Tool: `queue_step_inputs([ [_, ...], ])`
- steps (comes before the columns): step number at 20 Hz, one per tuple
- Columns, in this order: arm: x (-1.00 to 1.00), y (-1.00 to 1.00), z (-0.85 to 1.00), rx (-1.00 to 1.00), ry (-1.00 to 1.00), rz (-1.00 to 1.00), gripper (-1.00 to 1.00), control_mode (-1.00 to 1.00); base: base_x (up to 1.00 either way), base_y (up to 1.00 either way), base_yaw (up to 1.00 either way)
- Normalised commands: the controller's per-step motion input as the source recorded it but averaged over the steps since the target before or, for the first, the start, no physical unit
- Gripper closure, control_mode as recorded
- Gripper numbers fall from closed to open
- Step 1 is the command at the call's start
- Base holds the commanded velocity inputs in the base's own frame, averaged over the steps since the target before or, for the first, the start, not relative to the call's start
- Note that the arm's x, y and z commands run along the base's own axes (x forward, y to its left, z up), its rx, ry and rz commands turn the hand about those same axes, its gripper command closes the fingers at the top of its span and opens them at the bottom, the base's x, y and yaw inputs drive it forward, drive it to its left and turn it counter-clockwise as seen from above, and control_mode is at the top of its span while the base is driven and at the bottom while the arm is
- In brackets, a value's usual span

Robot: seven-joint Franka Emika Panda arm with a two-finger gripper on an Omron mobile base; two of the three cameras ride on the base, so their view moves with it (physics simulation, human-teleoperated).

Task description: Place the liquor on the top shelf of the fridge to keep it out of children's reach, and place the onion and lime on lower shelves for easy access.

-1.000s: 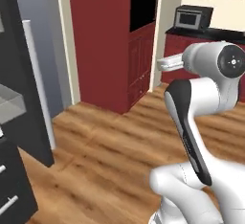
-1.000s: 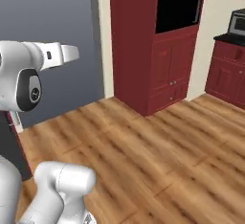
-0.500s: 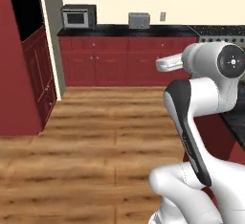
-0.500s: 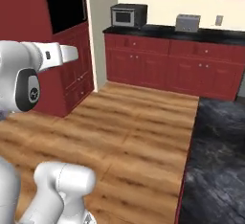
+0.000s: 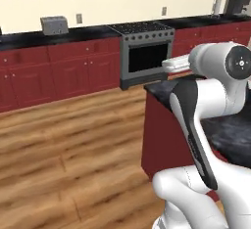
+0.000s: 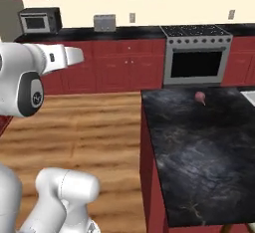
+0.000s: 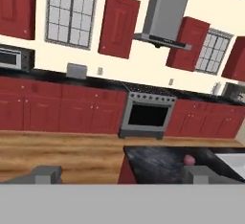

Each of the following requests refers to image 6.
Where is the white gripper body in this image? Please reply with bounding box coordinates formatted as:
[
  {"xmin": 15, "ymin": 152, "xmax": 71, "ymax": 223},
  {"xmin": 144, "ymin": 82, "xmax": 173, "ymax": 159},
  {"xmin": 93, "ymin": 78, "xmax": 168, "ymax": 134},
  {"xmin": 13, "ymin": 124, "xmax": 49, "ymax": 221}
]
[{"xmin": 63, "ymin": 46, "xmax": 86, "ymax": 69}]

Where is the pink onion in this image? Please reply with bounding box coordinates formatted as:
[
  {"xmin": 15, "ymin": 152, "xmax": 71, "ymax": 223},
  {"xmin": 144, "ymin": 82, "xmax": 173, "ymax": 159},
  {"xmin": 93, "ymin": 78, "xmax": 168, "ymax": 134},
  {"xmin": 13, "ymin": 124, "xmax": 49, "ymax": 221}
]
[{"xmin": 194, "ymin": 91, "xmax": 207, "ymax": 107}]

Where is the red base cupboard run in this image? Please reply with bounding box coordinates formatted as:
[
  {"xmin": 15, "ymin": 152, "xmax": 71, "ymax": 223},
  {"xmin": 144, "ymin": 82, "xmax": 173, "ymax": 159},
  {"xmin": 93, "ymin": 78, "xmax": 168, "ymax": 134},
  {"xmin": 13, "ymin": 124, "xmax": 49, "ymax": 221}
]
[
  {"xmin": 221, "ymin": 35, "xmax": 255, "ymax": 88},
  {"xmin": 29, "ymin": 38, "xmax": 166, "ymax": 96}
]

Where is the grey toaster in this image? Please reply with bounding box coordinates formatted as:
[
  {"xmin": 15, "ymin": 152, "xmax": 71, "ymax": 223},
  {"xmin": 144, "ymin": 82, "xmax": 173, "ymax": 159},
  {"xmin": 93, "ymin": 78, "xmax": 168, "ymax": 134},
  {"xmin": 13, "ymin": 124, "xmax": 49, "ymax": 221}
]
[{"xmin": 93, "ymin": 14, "xmax": 118, "ymax": 33}]

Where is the black microwave oven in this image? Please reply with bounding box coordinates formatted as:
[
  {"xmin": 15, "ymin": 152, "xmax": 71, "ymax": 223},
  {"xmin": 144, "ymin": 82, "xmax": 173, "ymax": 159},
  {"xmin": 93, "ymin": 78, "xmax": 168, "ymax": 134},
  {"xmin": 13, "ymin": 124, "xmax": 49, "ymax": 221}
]
[{"xmin": 18, "ymin": 7, "xmax": 63, "ymax": 35}]

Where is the stainless steel oven with hob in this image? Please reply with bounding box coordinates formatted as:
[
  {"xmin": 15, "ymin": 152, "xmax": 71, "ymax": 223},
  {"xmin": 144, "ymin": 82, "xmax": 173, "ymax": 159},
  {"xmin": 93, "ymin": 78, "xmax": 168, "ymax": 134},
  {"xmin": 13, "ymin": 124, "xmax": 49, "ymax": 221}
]
[{"xmin": 160, "ymin": 24, "xmax": 234, "ymax": 87}]

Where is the red kitchen island cabinet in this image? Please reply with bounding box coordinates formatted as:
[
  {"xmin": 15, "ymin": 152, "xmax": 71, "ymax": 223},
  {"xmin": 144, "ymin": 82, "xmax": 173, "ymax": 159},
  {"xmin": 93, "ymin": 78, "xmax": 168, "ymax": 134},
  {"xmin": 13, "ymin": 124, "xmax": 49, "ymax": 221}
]
[{"xmin": 138, "ymin": 92, "xmax": 255, "ymax": 233}]

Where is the white sink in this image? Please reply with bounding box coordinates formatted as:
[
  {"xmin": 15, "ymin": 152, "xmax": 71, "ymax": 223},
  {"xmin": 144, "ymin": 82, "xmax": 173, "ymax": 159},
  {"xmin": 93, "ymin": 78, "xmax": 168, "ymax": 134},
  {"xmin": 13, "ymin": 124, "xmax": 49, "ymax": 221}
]
[{"xmin": 240, "ymin": 90, "xmax": 255, "ymax": 107}]

